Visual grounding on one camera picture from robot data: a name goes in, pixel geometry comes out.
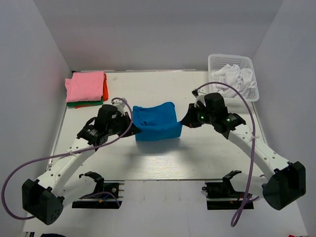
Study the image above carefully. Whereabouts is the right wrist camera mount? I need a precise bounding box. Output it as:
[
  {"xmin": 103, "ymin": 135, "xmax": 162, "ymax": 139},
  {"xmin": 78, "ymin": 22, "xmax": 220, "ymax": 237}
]
[{"xmin": 192, "ymin": 89, "xmax": 205, "ymax": 108}]

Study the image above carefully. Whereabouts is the green folded t-shirt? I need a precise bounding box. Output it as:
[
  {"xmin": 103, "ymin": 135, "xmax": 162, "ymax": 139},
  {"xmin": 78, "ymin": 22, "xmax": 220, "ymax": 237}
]
[{"xmin": 67, "ymin": 99, "xmax": 103, "ymax": 107}]

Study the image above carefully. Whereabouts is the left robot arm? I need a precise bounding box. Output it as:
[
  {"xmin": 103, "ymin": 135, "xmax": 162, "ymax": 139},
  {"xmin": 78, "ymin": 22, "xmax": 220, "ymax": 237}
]
[{"xmin": 22, "ymin": 101, "xmax": 140, "ymax": 225}]

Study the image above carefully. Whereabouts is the blue t-shirt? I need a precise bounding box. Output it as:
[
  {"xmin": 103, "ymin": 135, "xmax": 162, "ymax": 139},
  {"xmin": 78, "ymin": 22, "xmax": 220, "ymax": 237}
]
[{"xmin": 132, "ymin": 102, "xmax": 182, "ymax": 142}]

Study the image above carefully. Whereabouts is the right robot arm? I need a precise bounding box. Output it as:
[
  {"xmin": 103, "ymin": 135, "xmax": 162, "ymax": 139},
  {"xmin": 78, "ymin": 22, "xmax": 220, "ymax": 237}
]
[{"xmin": 181, "ymin": 90, "xmax": 306, "ymax": 210}]

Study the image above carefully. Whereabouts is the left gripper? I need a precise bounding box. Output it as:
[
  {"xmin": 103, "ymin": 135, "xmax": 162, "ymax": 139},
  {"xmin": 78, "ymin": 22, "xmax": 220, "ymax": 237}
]
[{"xmin": 107, "ymin": 112, "xmax": 140, "ymax": 138}]

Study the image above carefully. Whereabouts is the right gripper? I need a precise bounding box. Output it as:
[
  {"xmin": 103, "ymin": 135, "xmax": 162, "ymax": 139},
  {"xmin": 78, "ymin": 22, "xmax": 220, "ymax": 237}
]
[{"xmin": 181, "ymin": 103, "xmax": 215, "ymax": 128}]

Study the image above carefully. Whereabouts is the pink folded t-shirt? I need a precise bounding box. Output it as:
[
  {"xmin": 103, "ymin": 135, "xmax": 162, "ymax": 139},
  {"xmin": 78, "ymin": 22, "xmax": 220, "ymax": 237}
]
[{"xmin": 65, "ymin": 71, "xmax": 104, "ymax": 103}]

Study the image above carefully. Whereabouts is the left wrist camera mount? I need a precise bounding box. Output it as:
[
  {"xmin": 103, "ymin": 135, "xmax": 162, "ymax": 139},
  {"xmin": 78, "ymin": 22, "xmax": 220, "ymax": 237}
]
[{"xmin": 111, "ymin": 98, "xmax": 125, "ymax": 116}]

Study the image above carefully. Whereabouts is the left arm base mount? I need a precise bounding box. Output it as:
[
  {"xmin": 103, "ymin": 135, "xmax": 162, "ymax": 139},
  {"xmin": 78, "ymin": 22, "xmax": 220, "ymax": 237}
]
[{"xmin": 71, "ymin": 181, "xmax": 124, "ymax": 210}]

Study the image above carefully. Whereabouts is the white plastic basket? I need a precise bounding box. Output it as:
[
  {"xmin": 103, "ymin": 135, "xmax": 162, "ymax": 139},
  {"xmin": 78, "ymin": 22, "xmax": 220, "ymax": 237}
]
[{"xmin": 208, "ymin": 54, "xmax": 259, "ymax": 102}]

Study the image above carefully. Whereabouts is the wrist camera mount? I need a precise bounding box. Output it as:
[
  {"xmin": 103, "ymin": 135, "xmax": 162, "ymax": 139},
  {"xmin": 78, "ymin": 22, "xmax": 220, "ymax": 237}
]
[
  {"xmin": 111, "ymin": 98, "xmax": 125, "ymax": 116},
  {"xmin": 192, "ymin": 89, "xmax": 205, "ymax": 108}
]

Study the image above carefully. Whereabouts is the white t-shirt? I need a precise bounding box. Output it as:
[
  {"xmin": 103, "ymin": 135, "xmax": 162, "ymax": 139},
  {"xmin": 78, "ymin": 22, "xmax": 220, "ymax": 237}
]
[{"xmin": 210, "ymin": 64, "xmax": 257, "ymax": 98}]

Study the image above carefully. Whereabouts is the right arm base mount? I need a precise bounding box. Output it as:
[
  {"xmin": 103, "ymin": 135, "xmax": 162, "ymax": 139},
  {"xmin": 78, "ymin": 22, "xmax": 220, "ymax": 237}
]
[{"xmin": 201, "ymin": 182, "xmax": 244, "ymax": 210}]

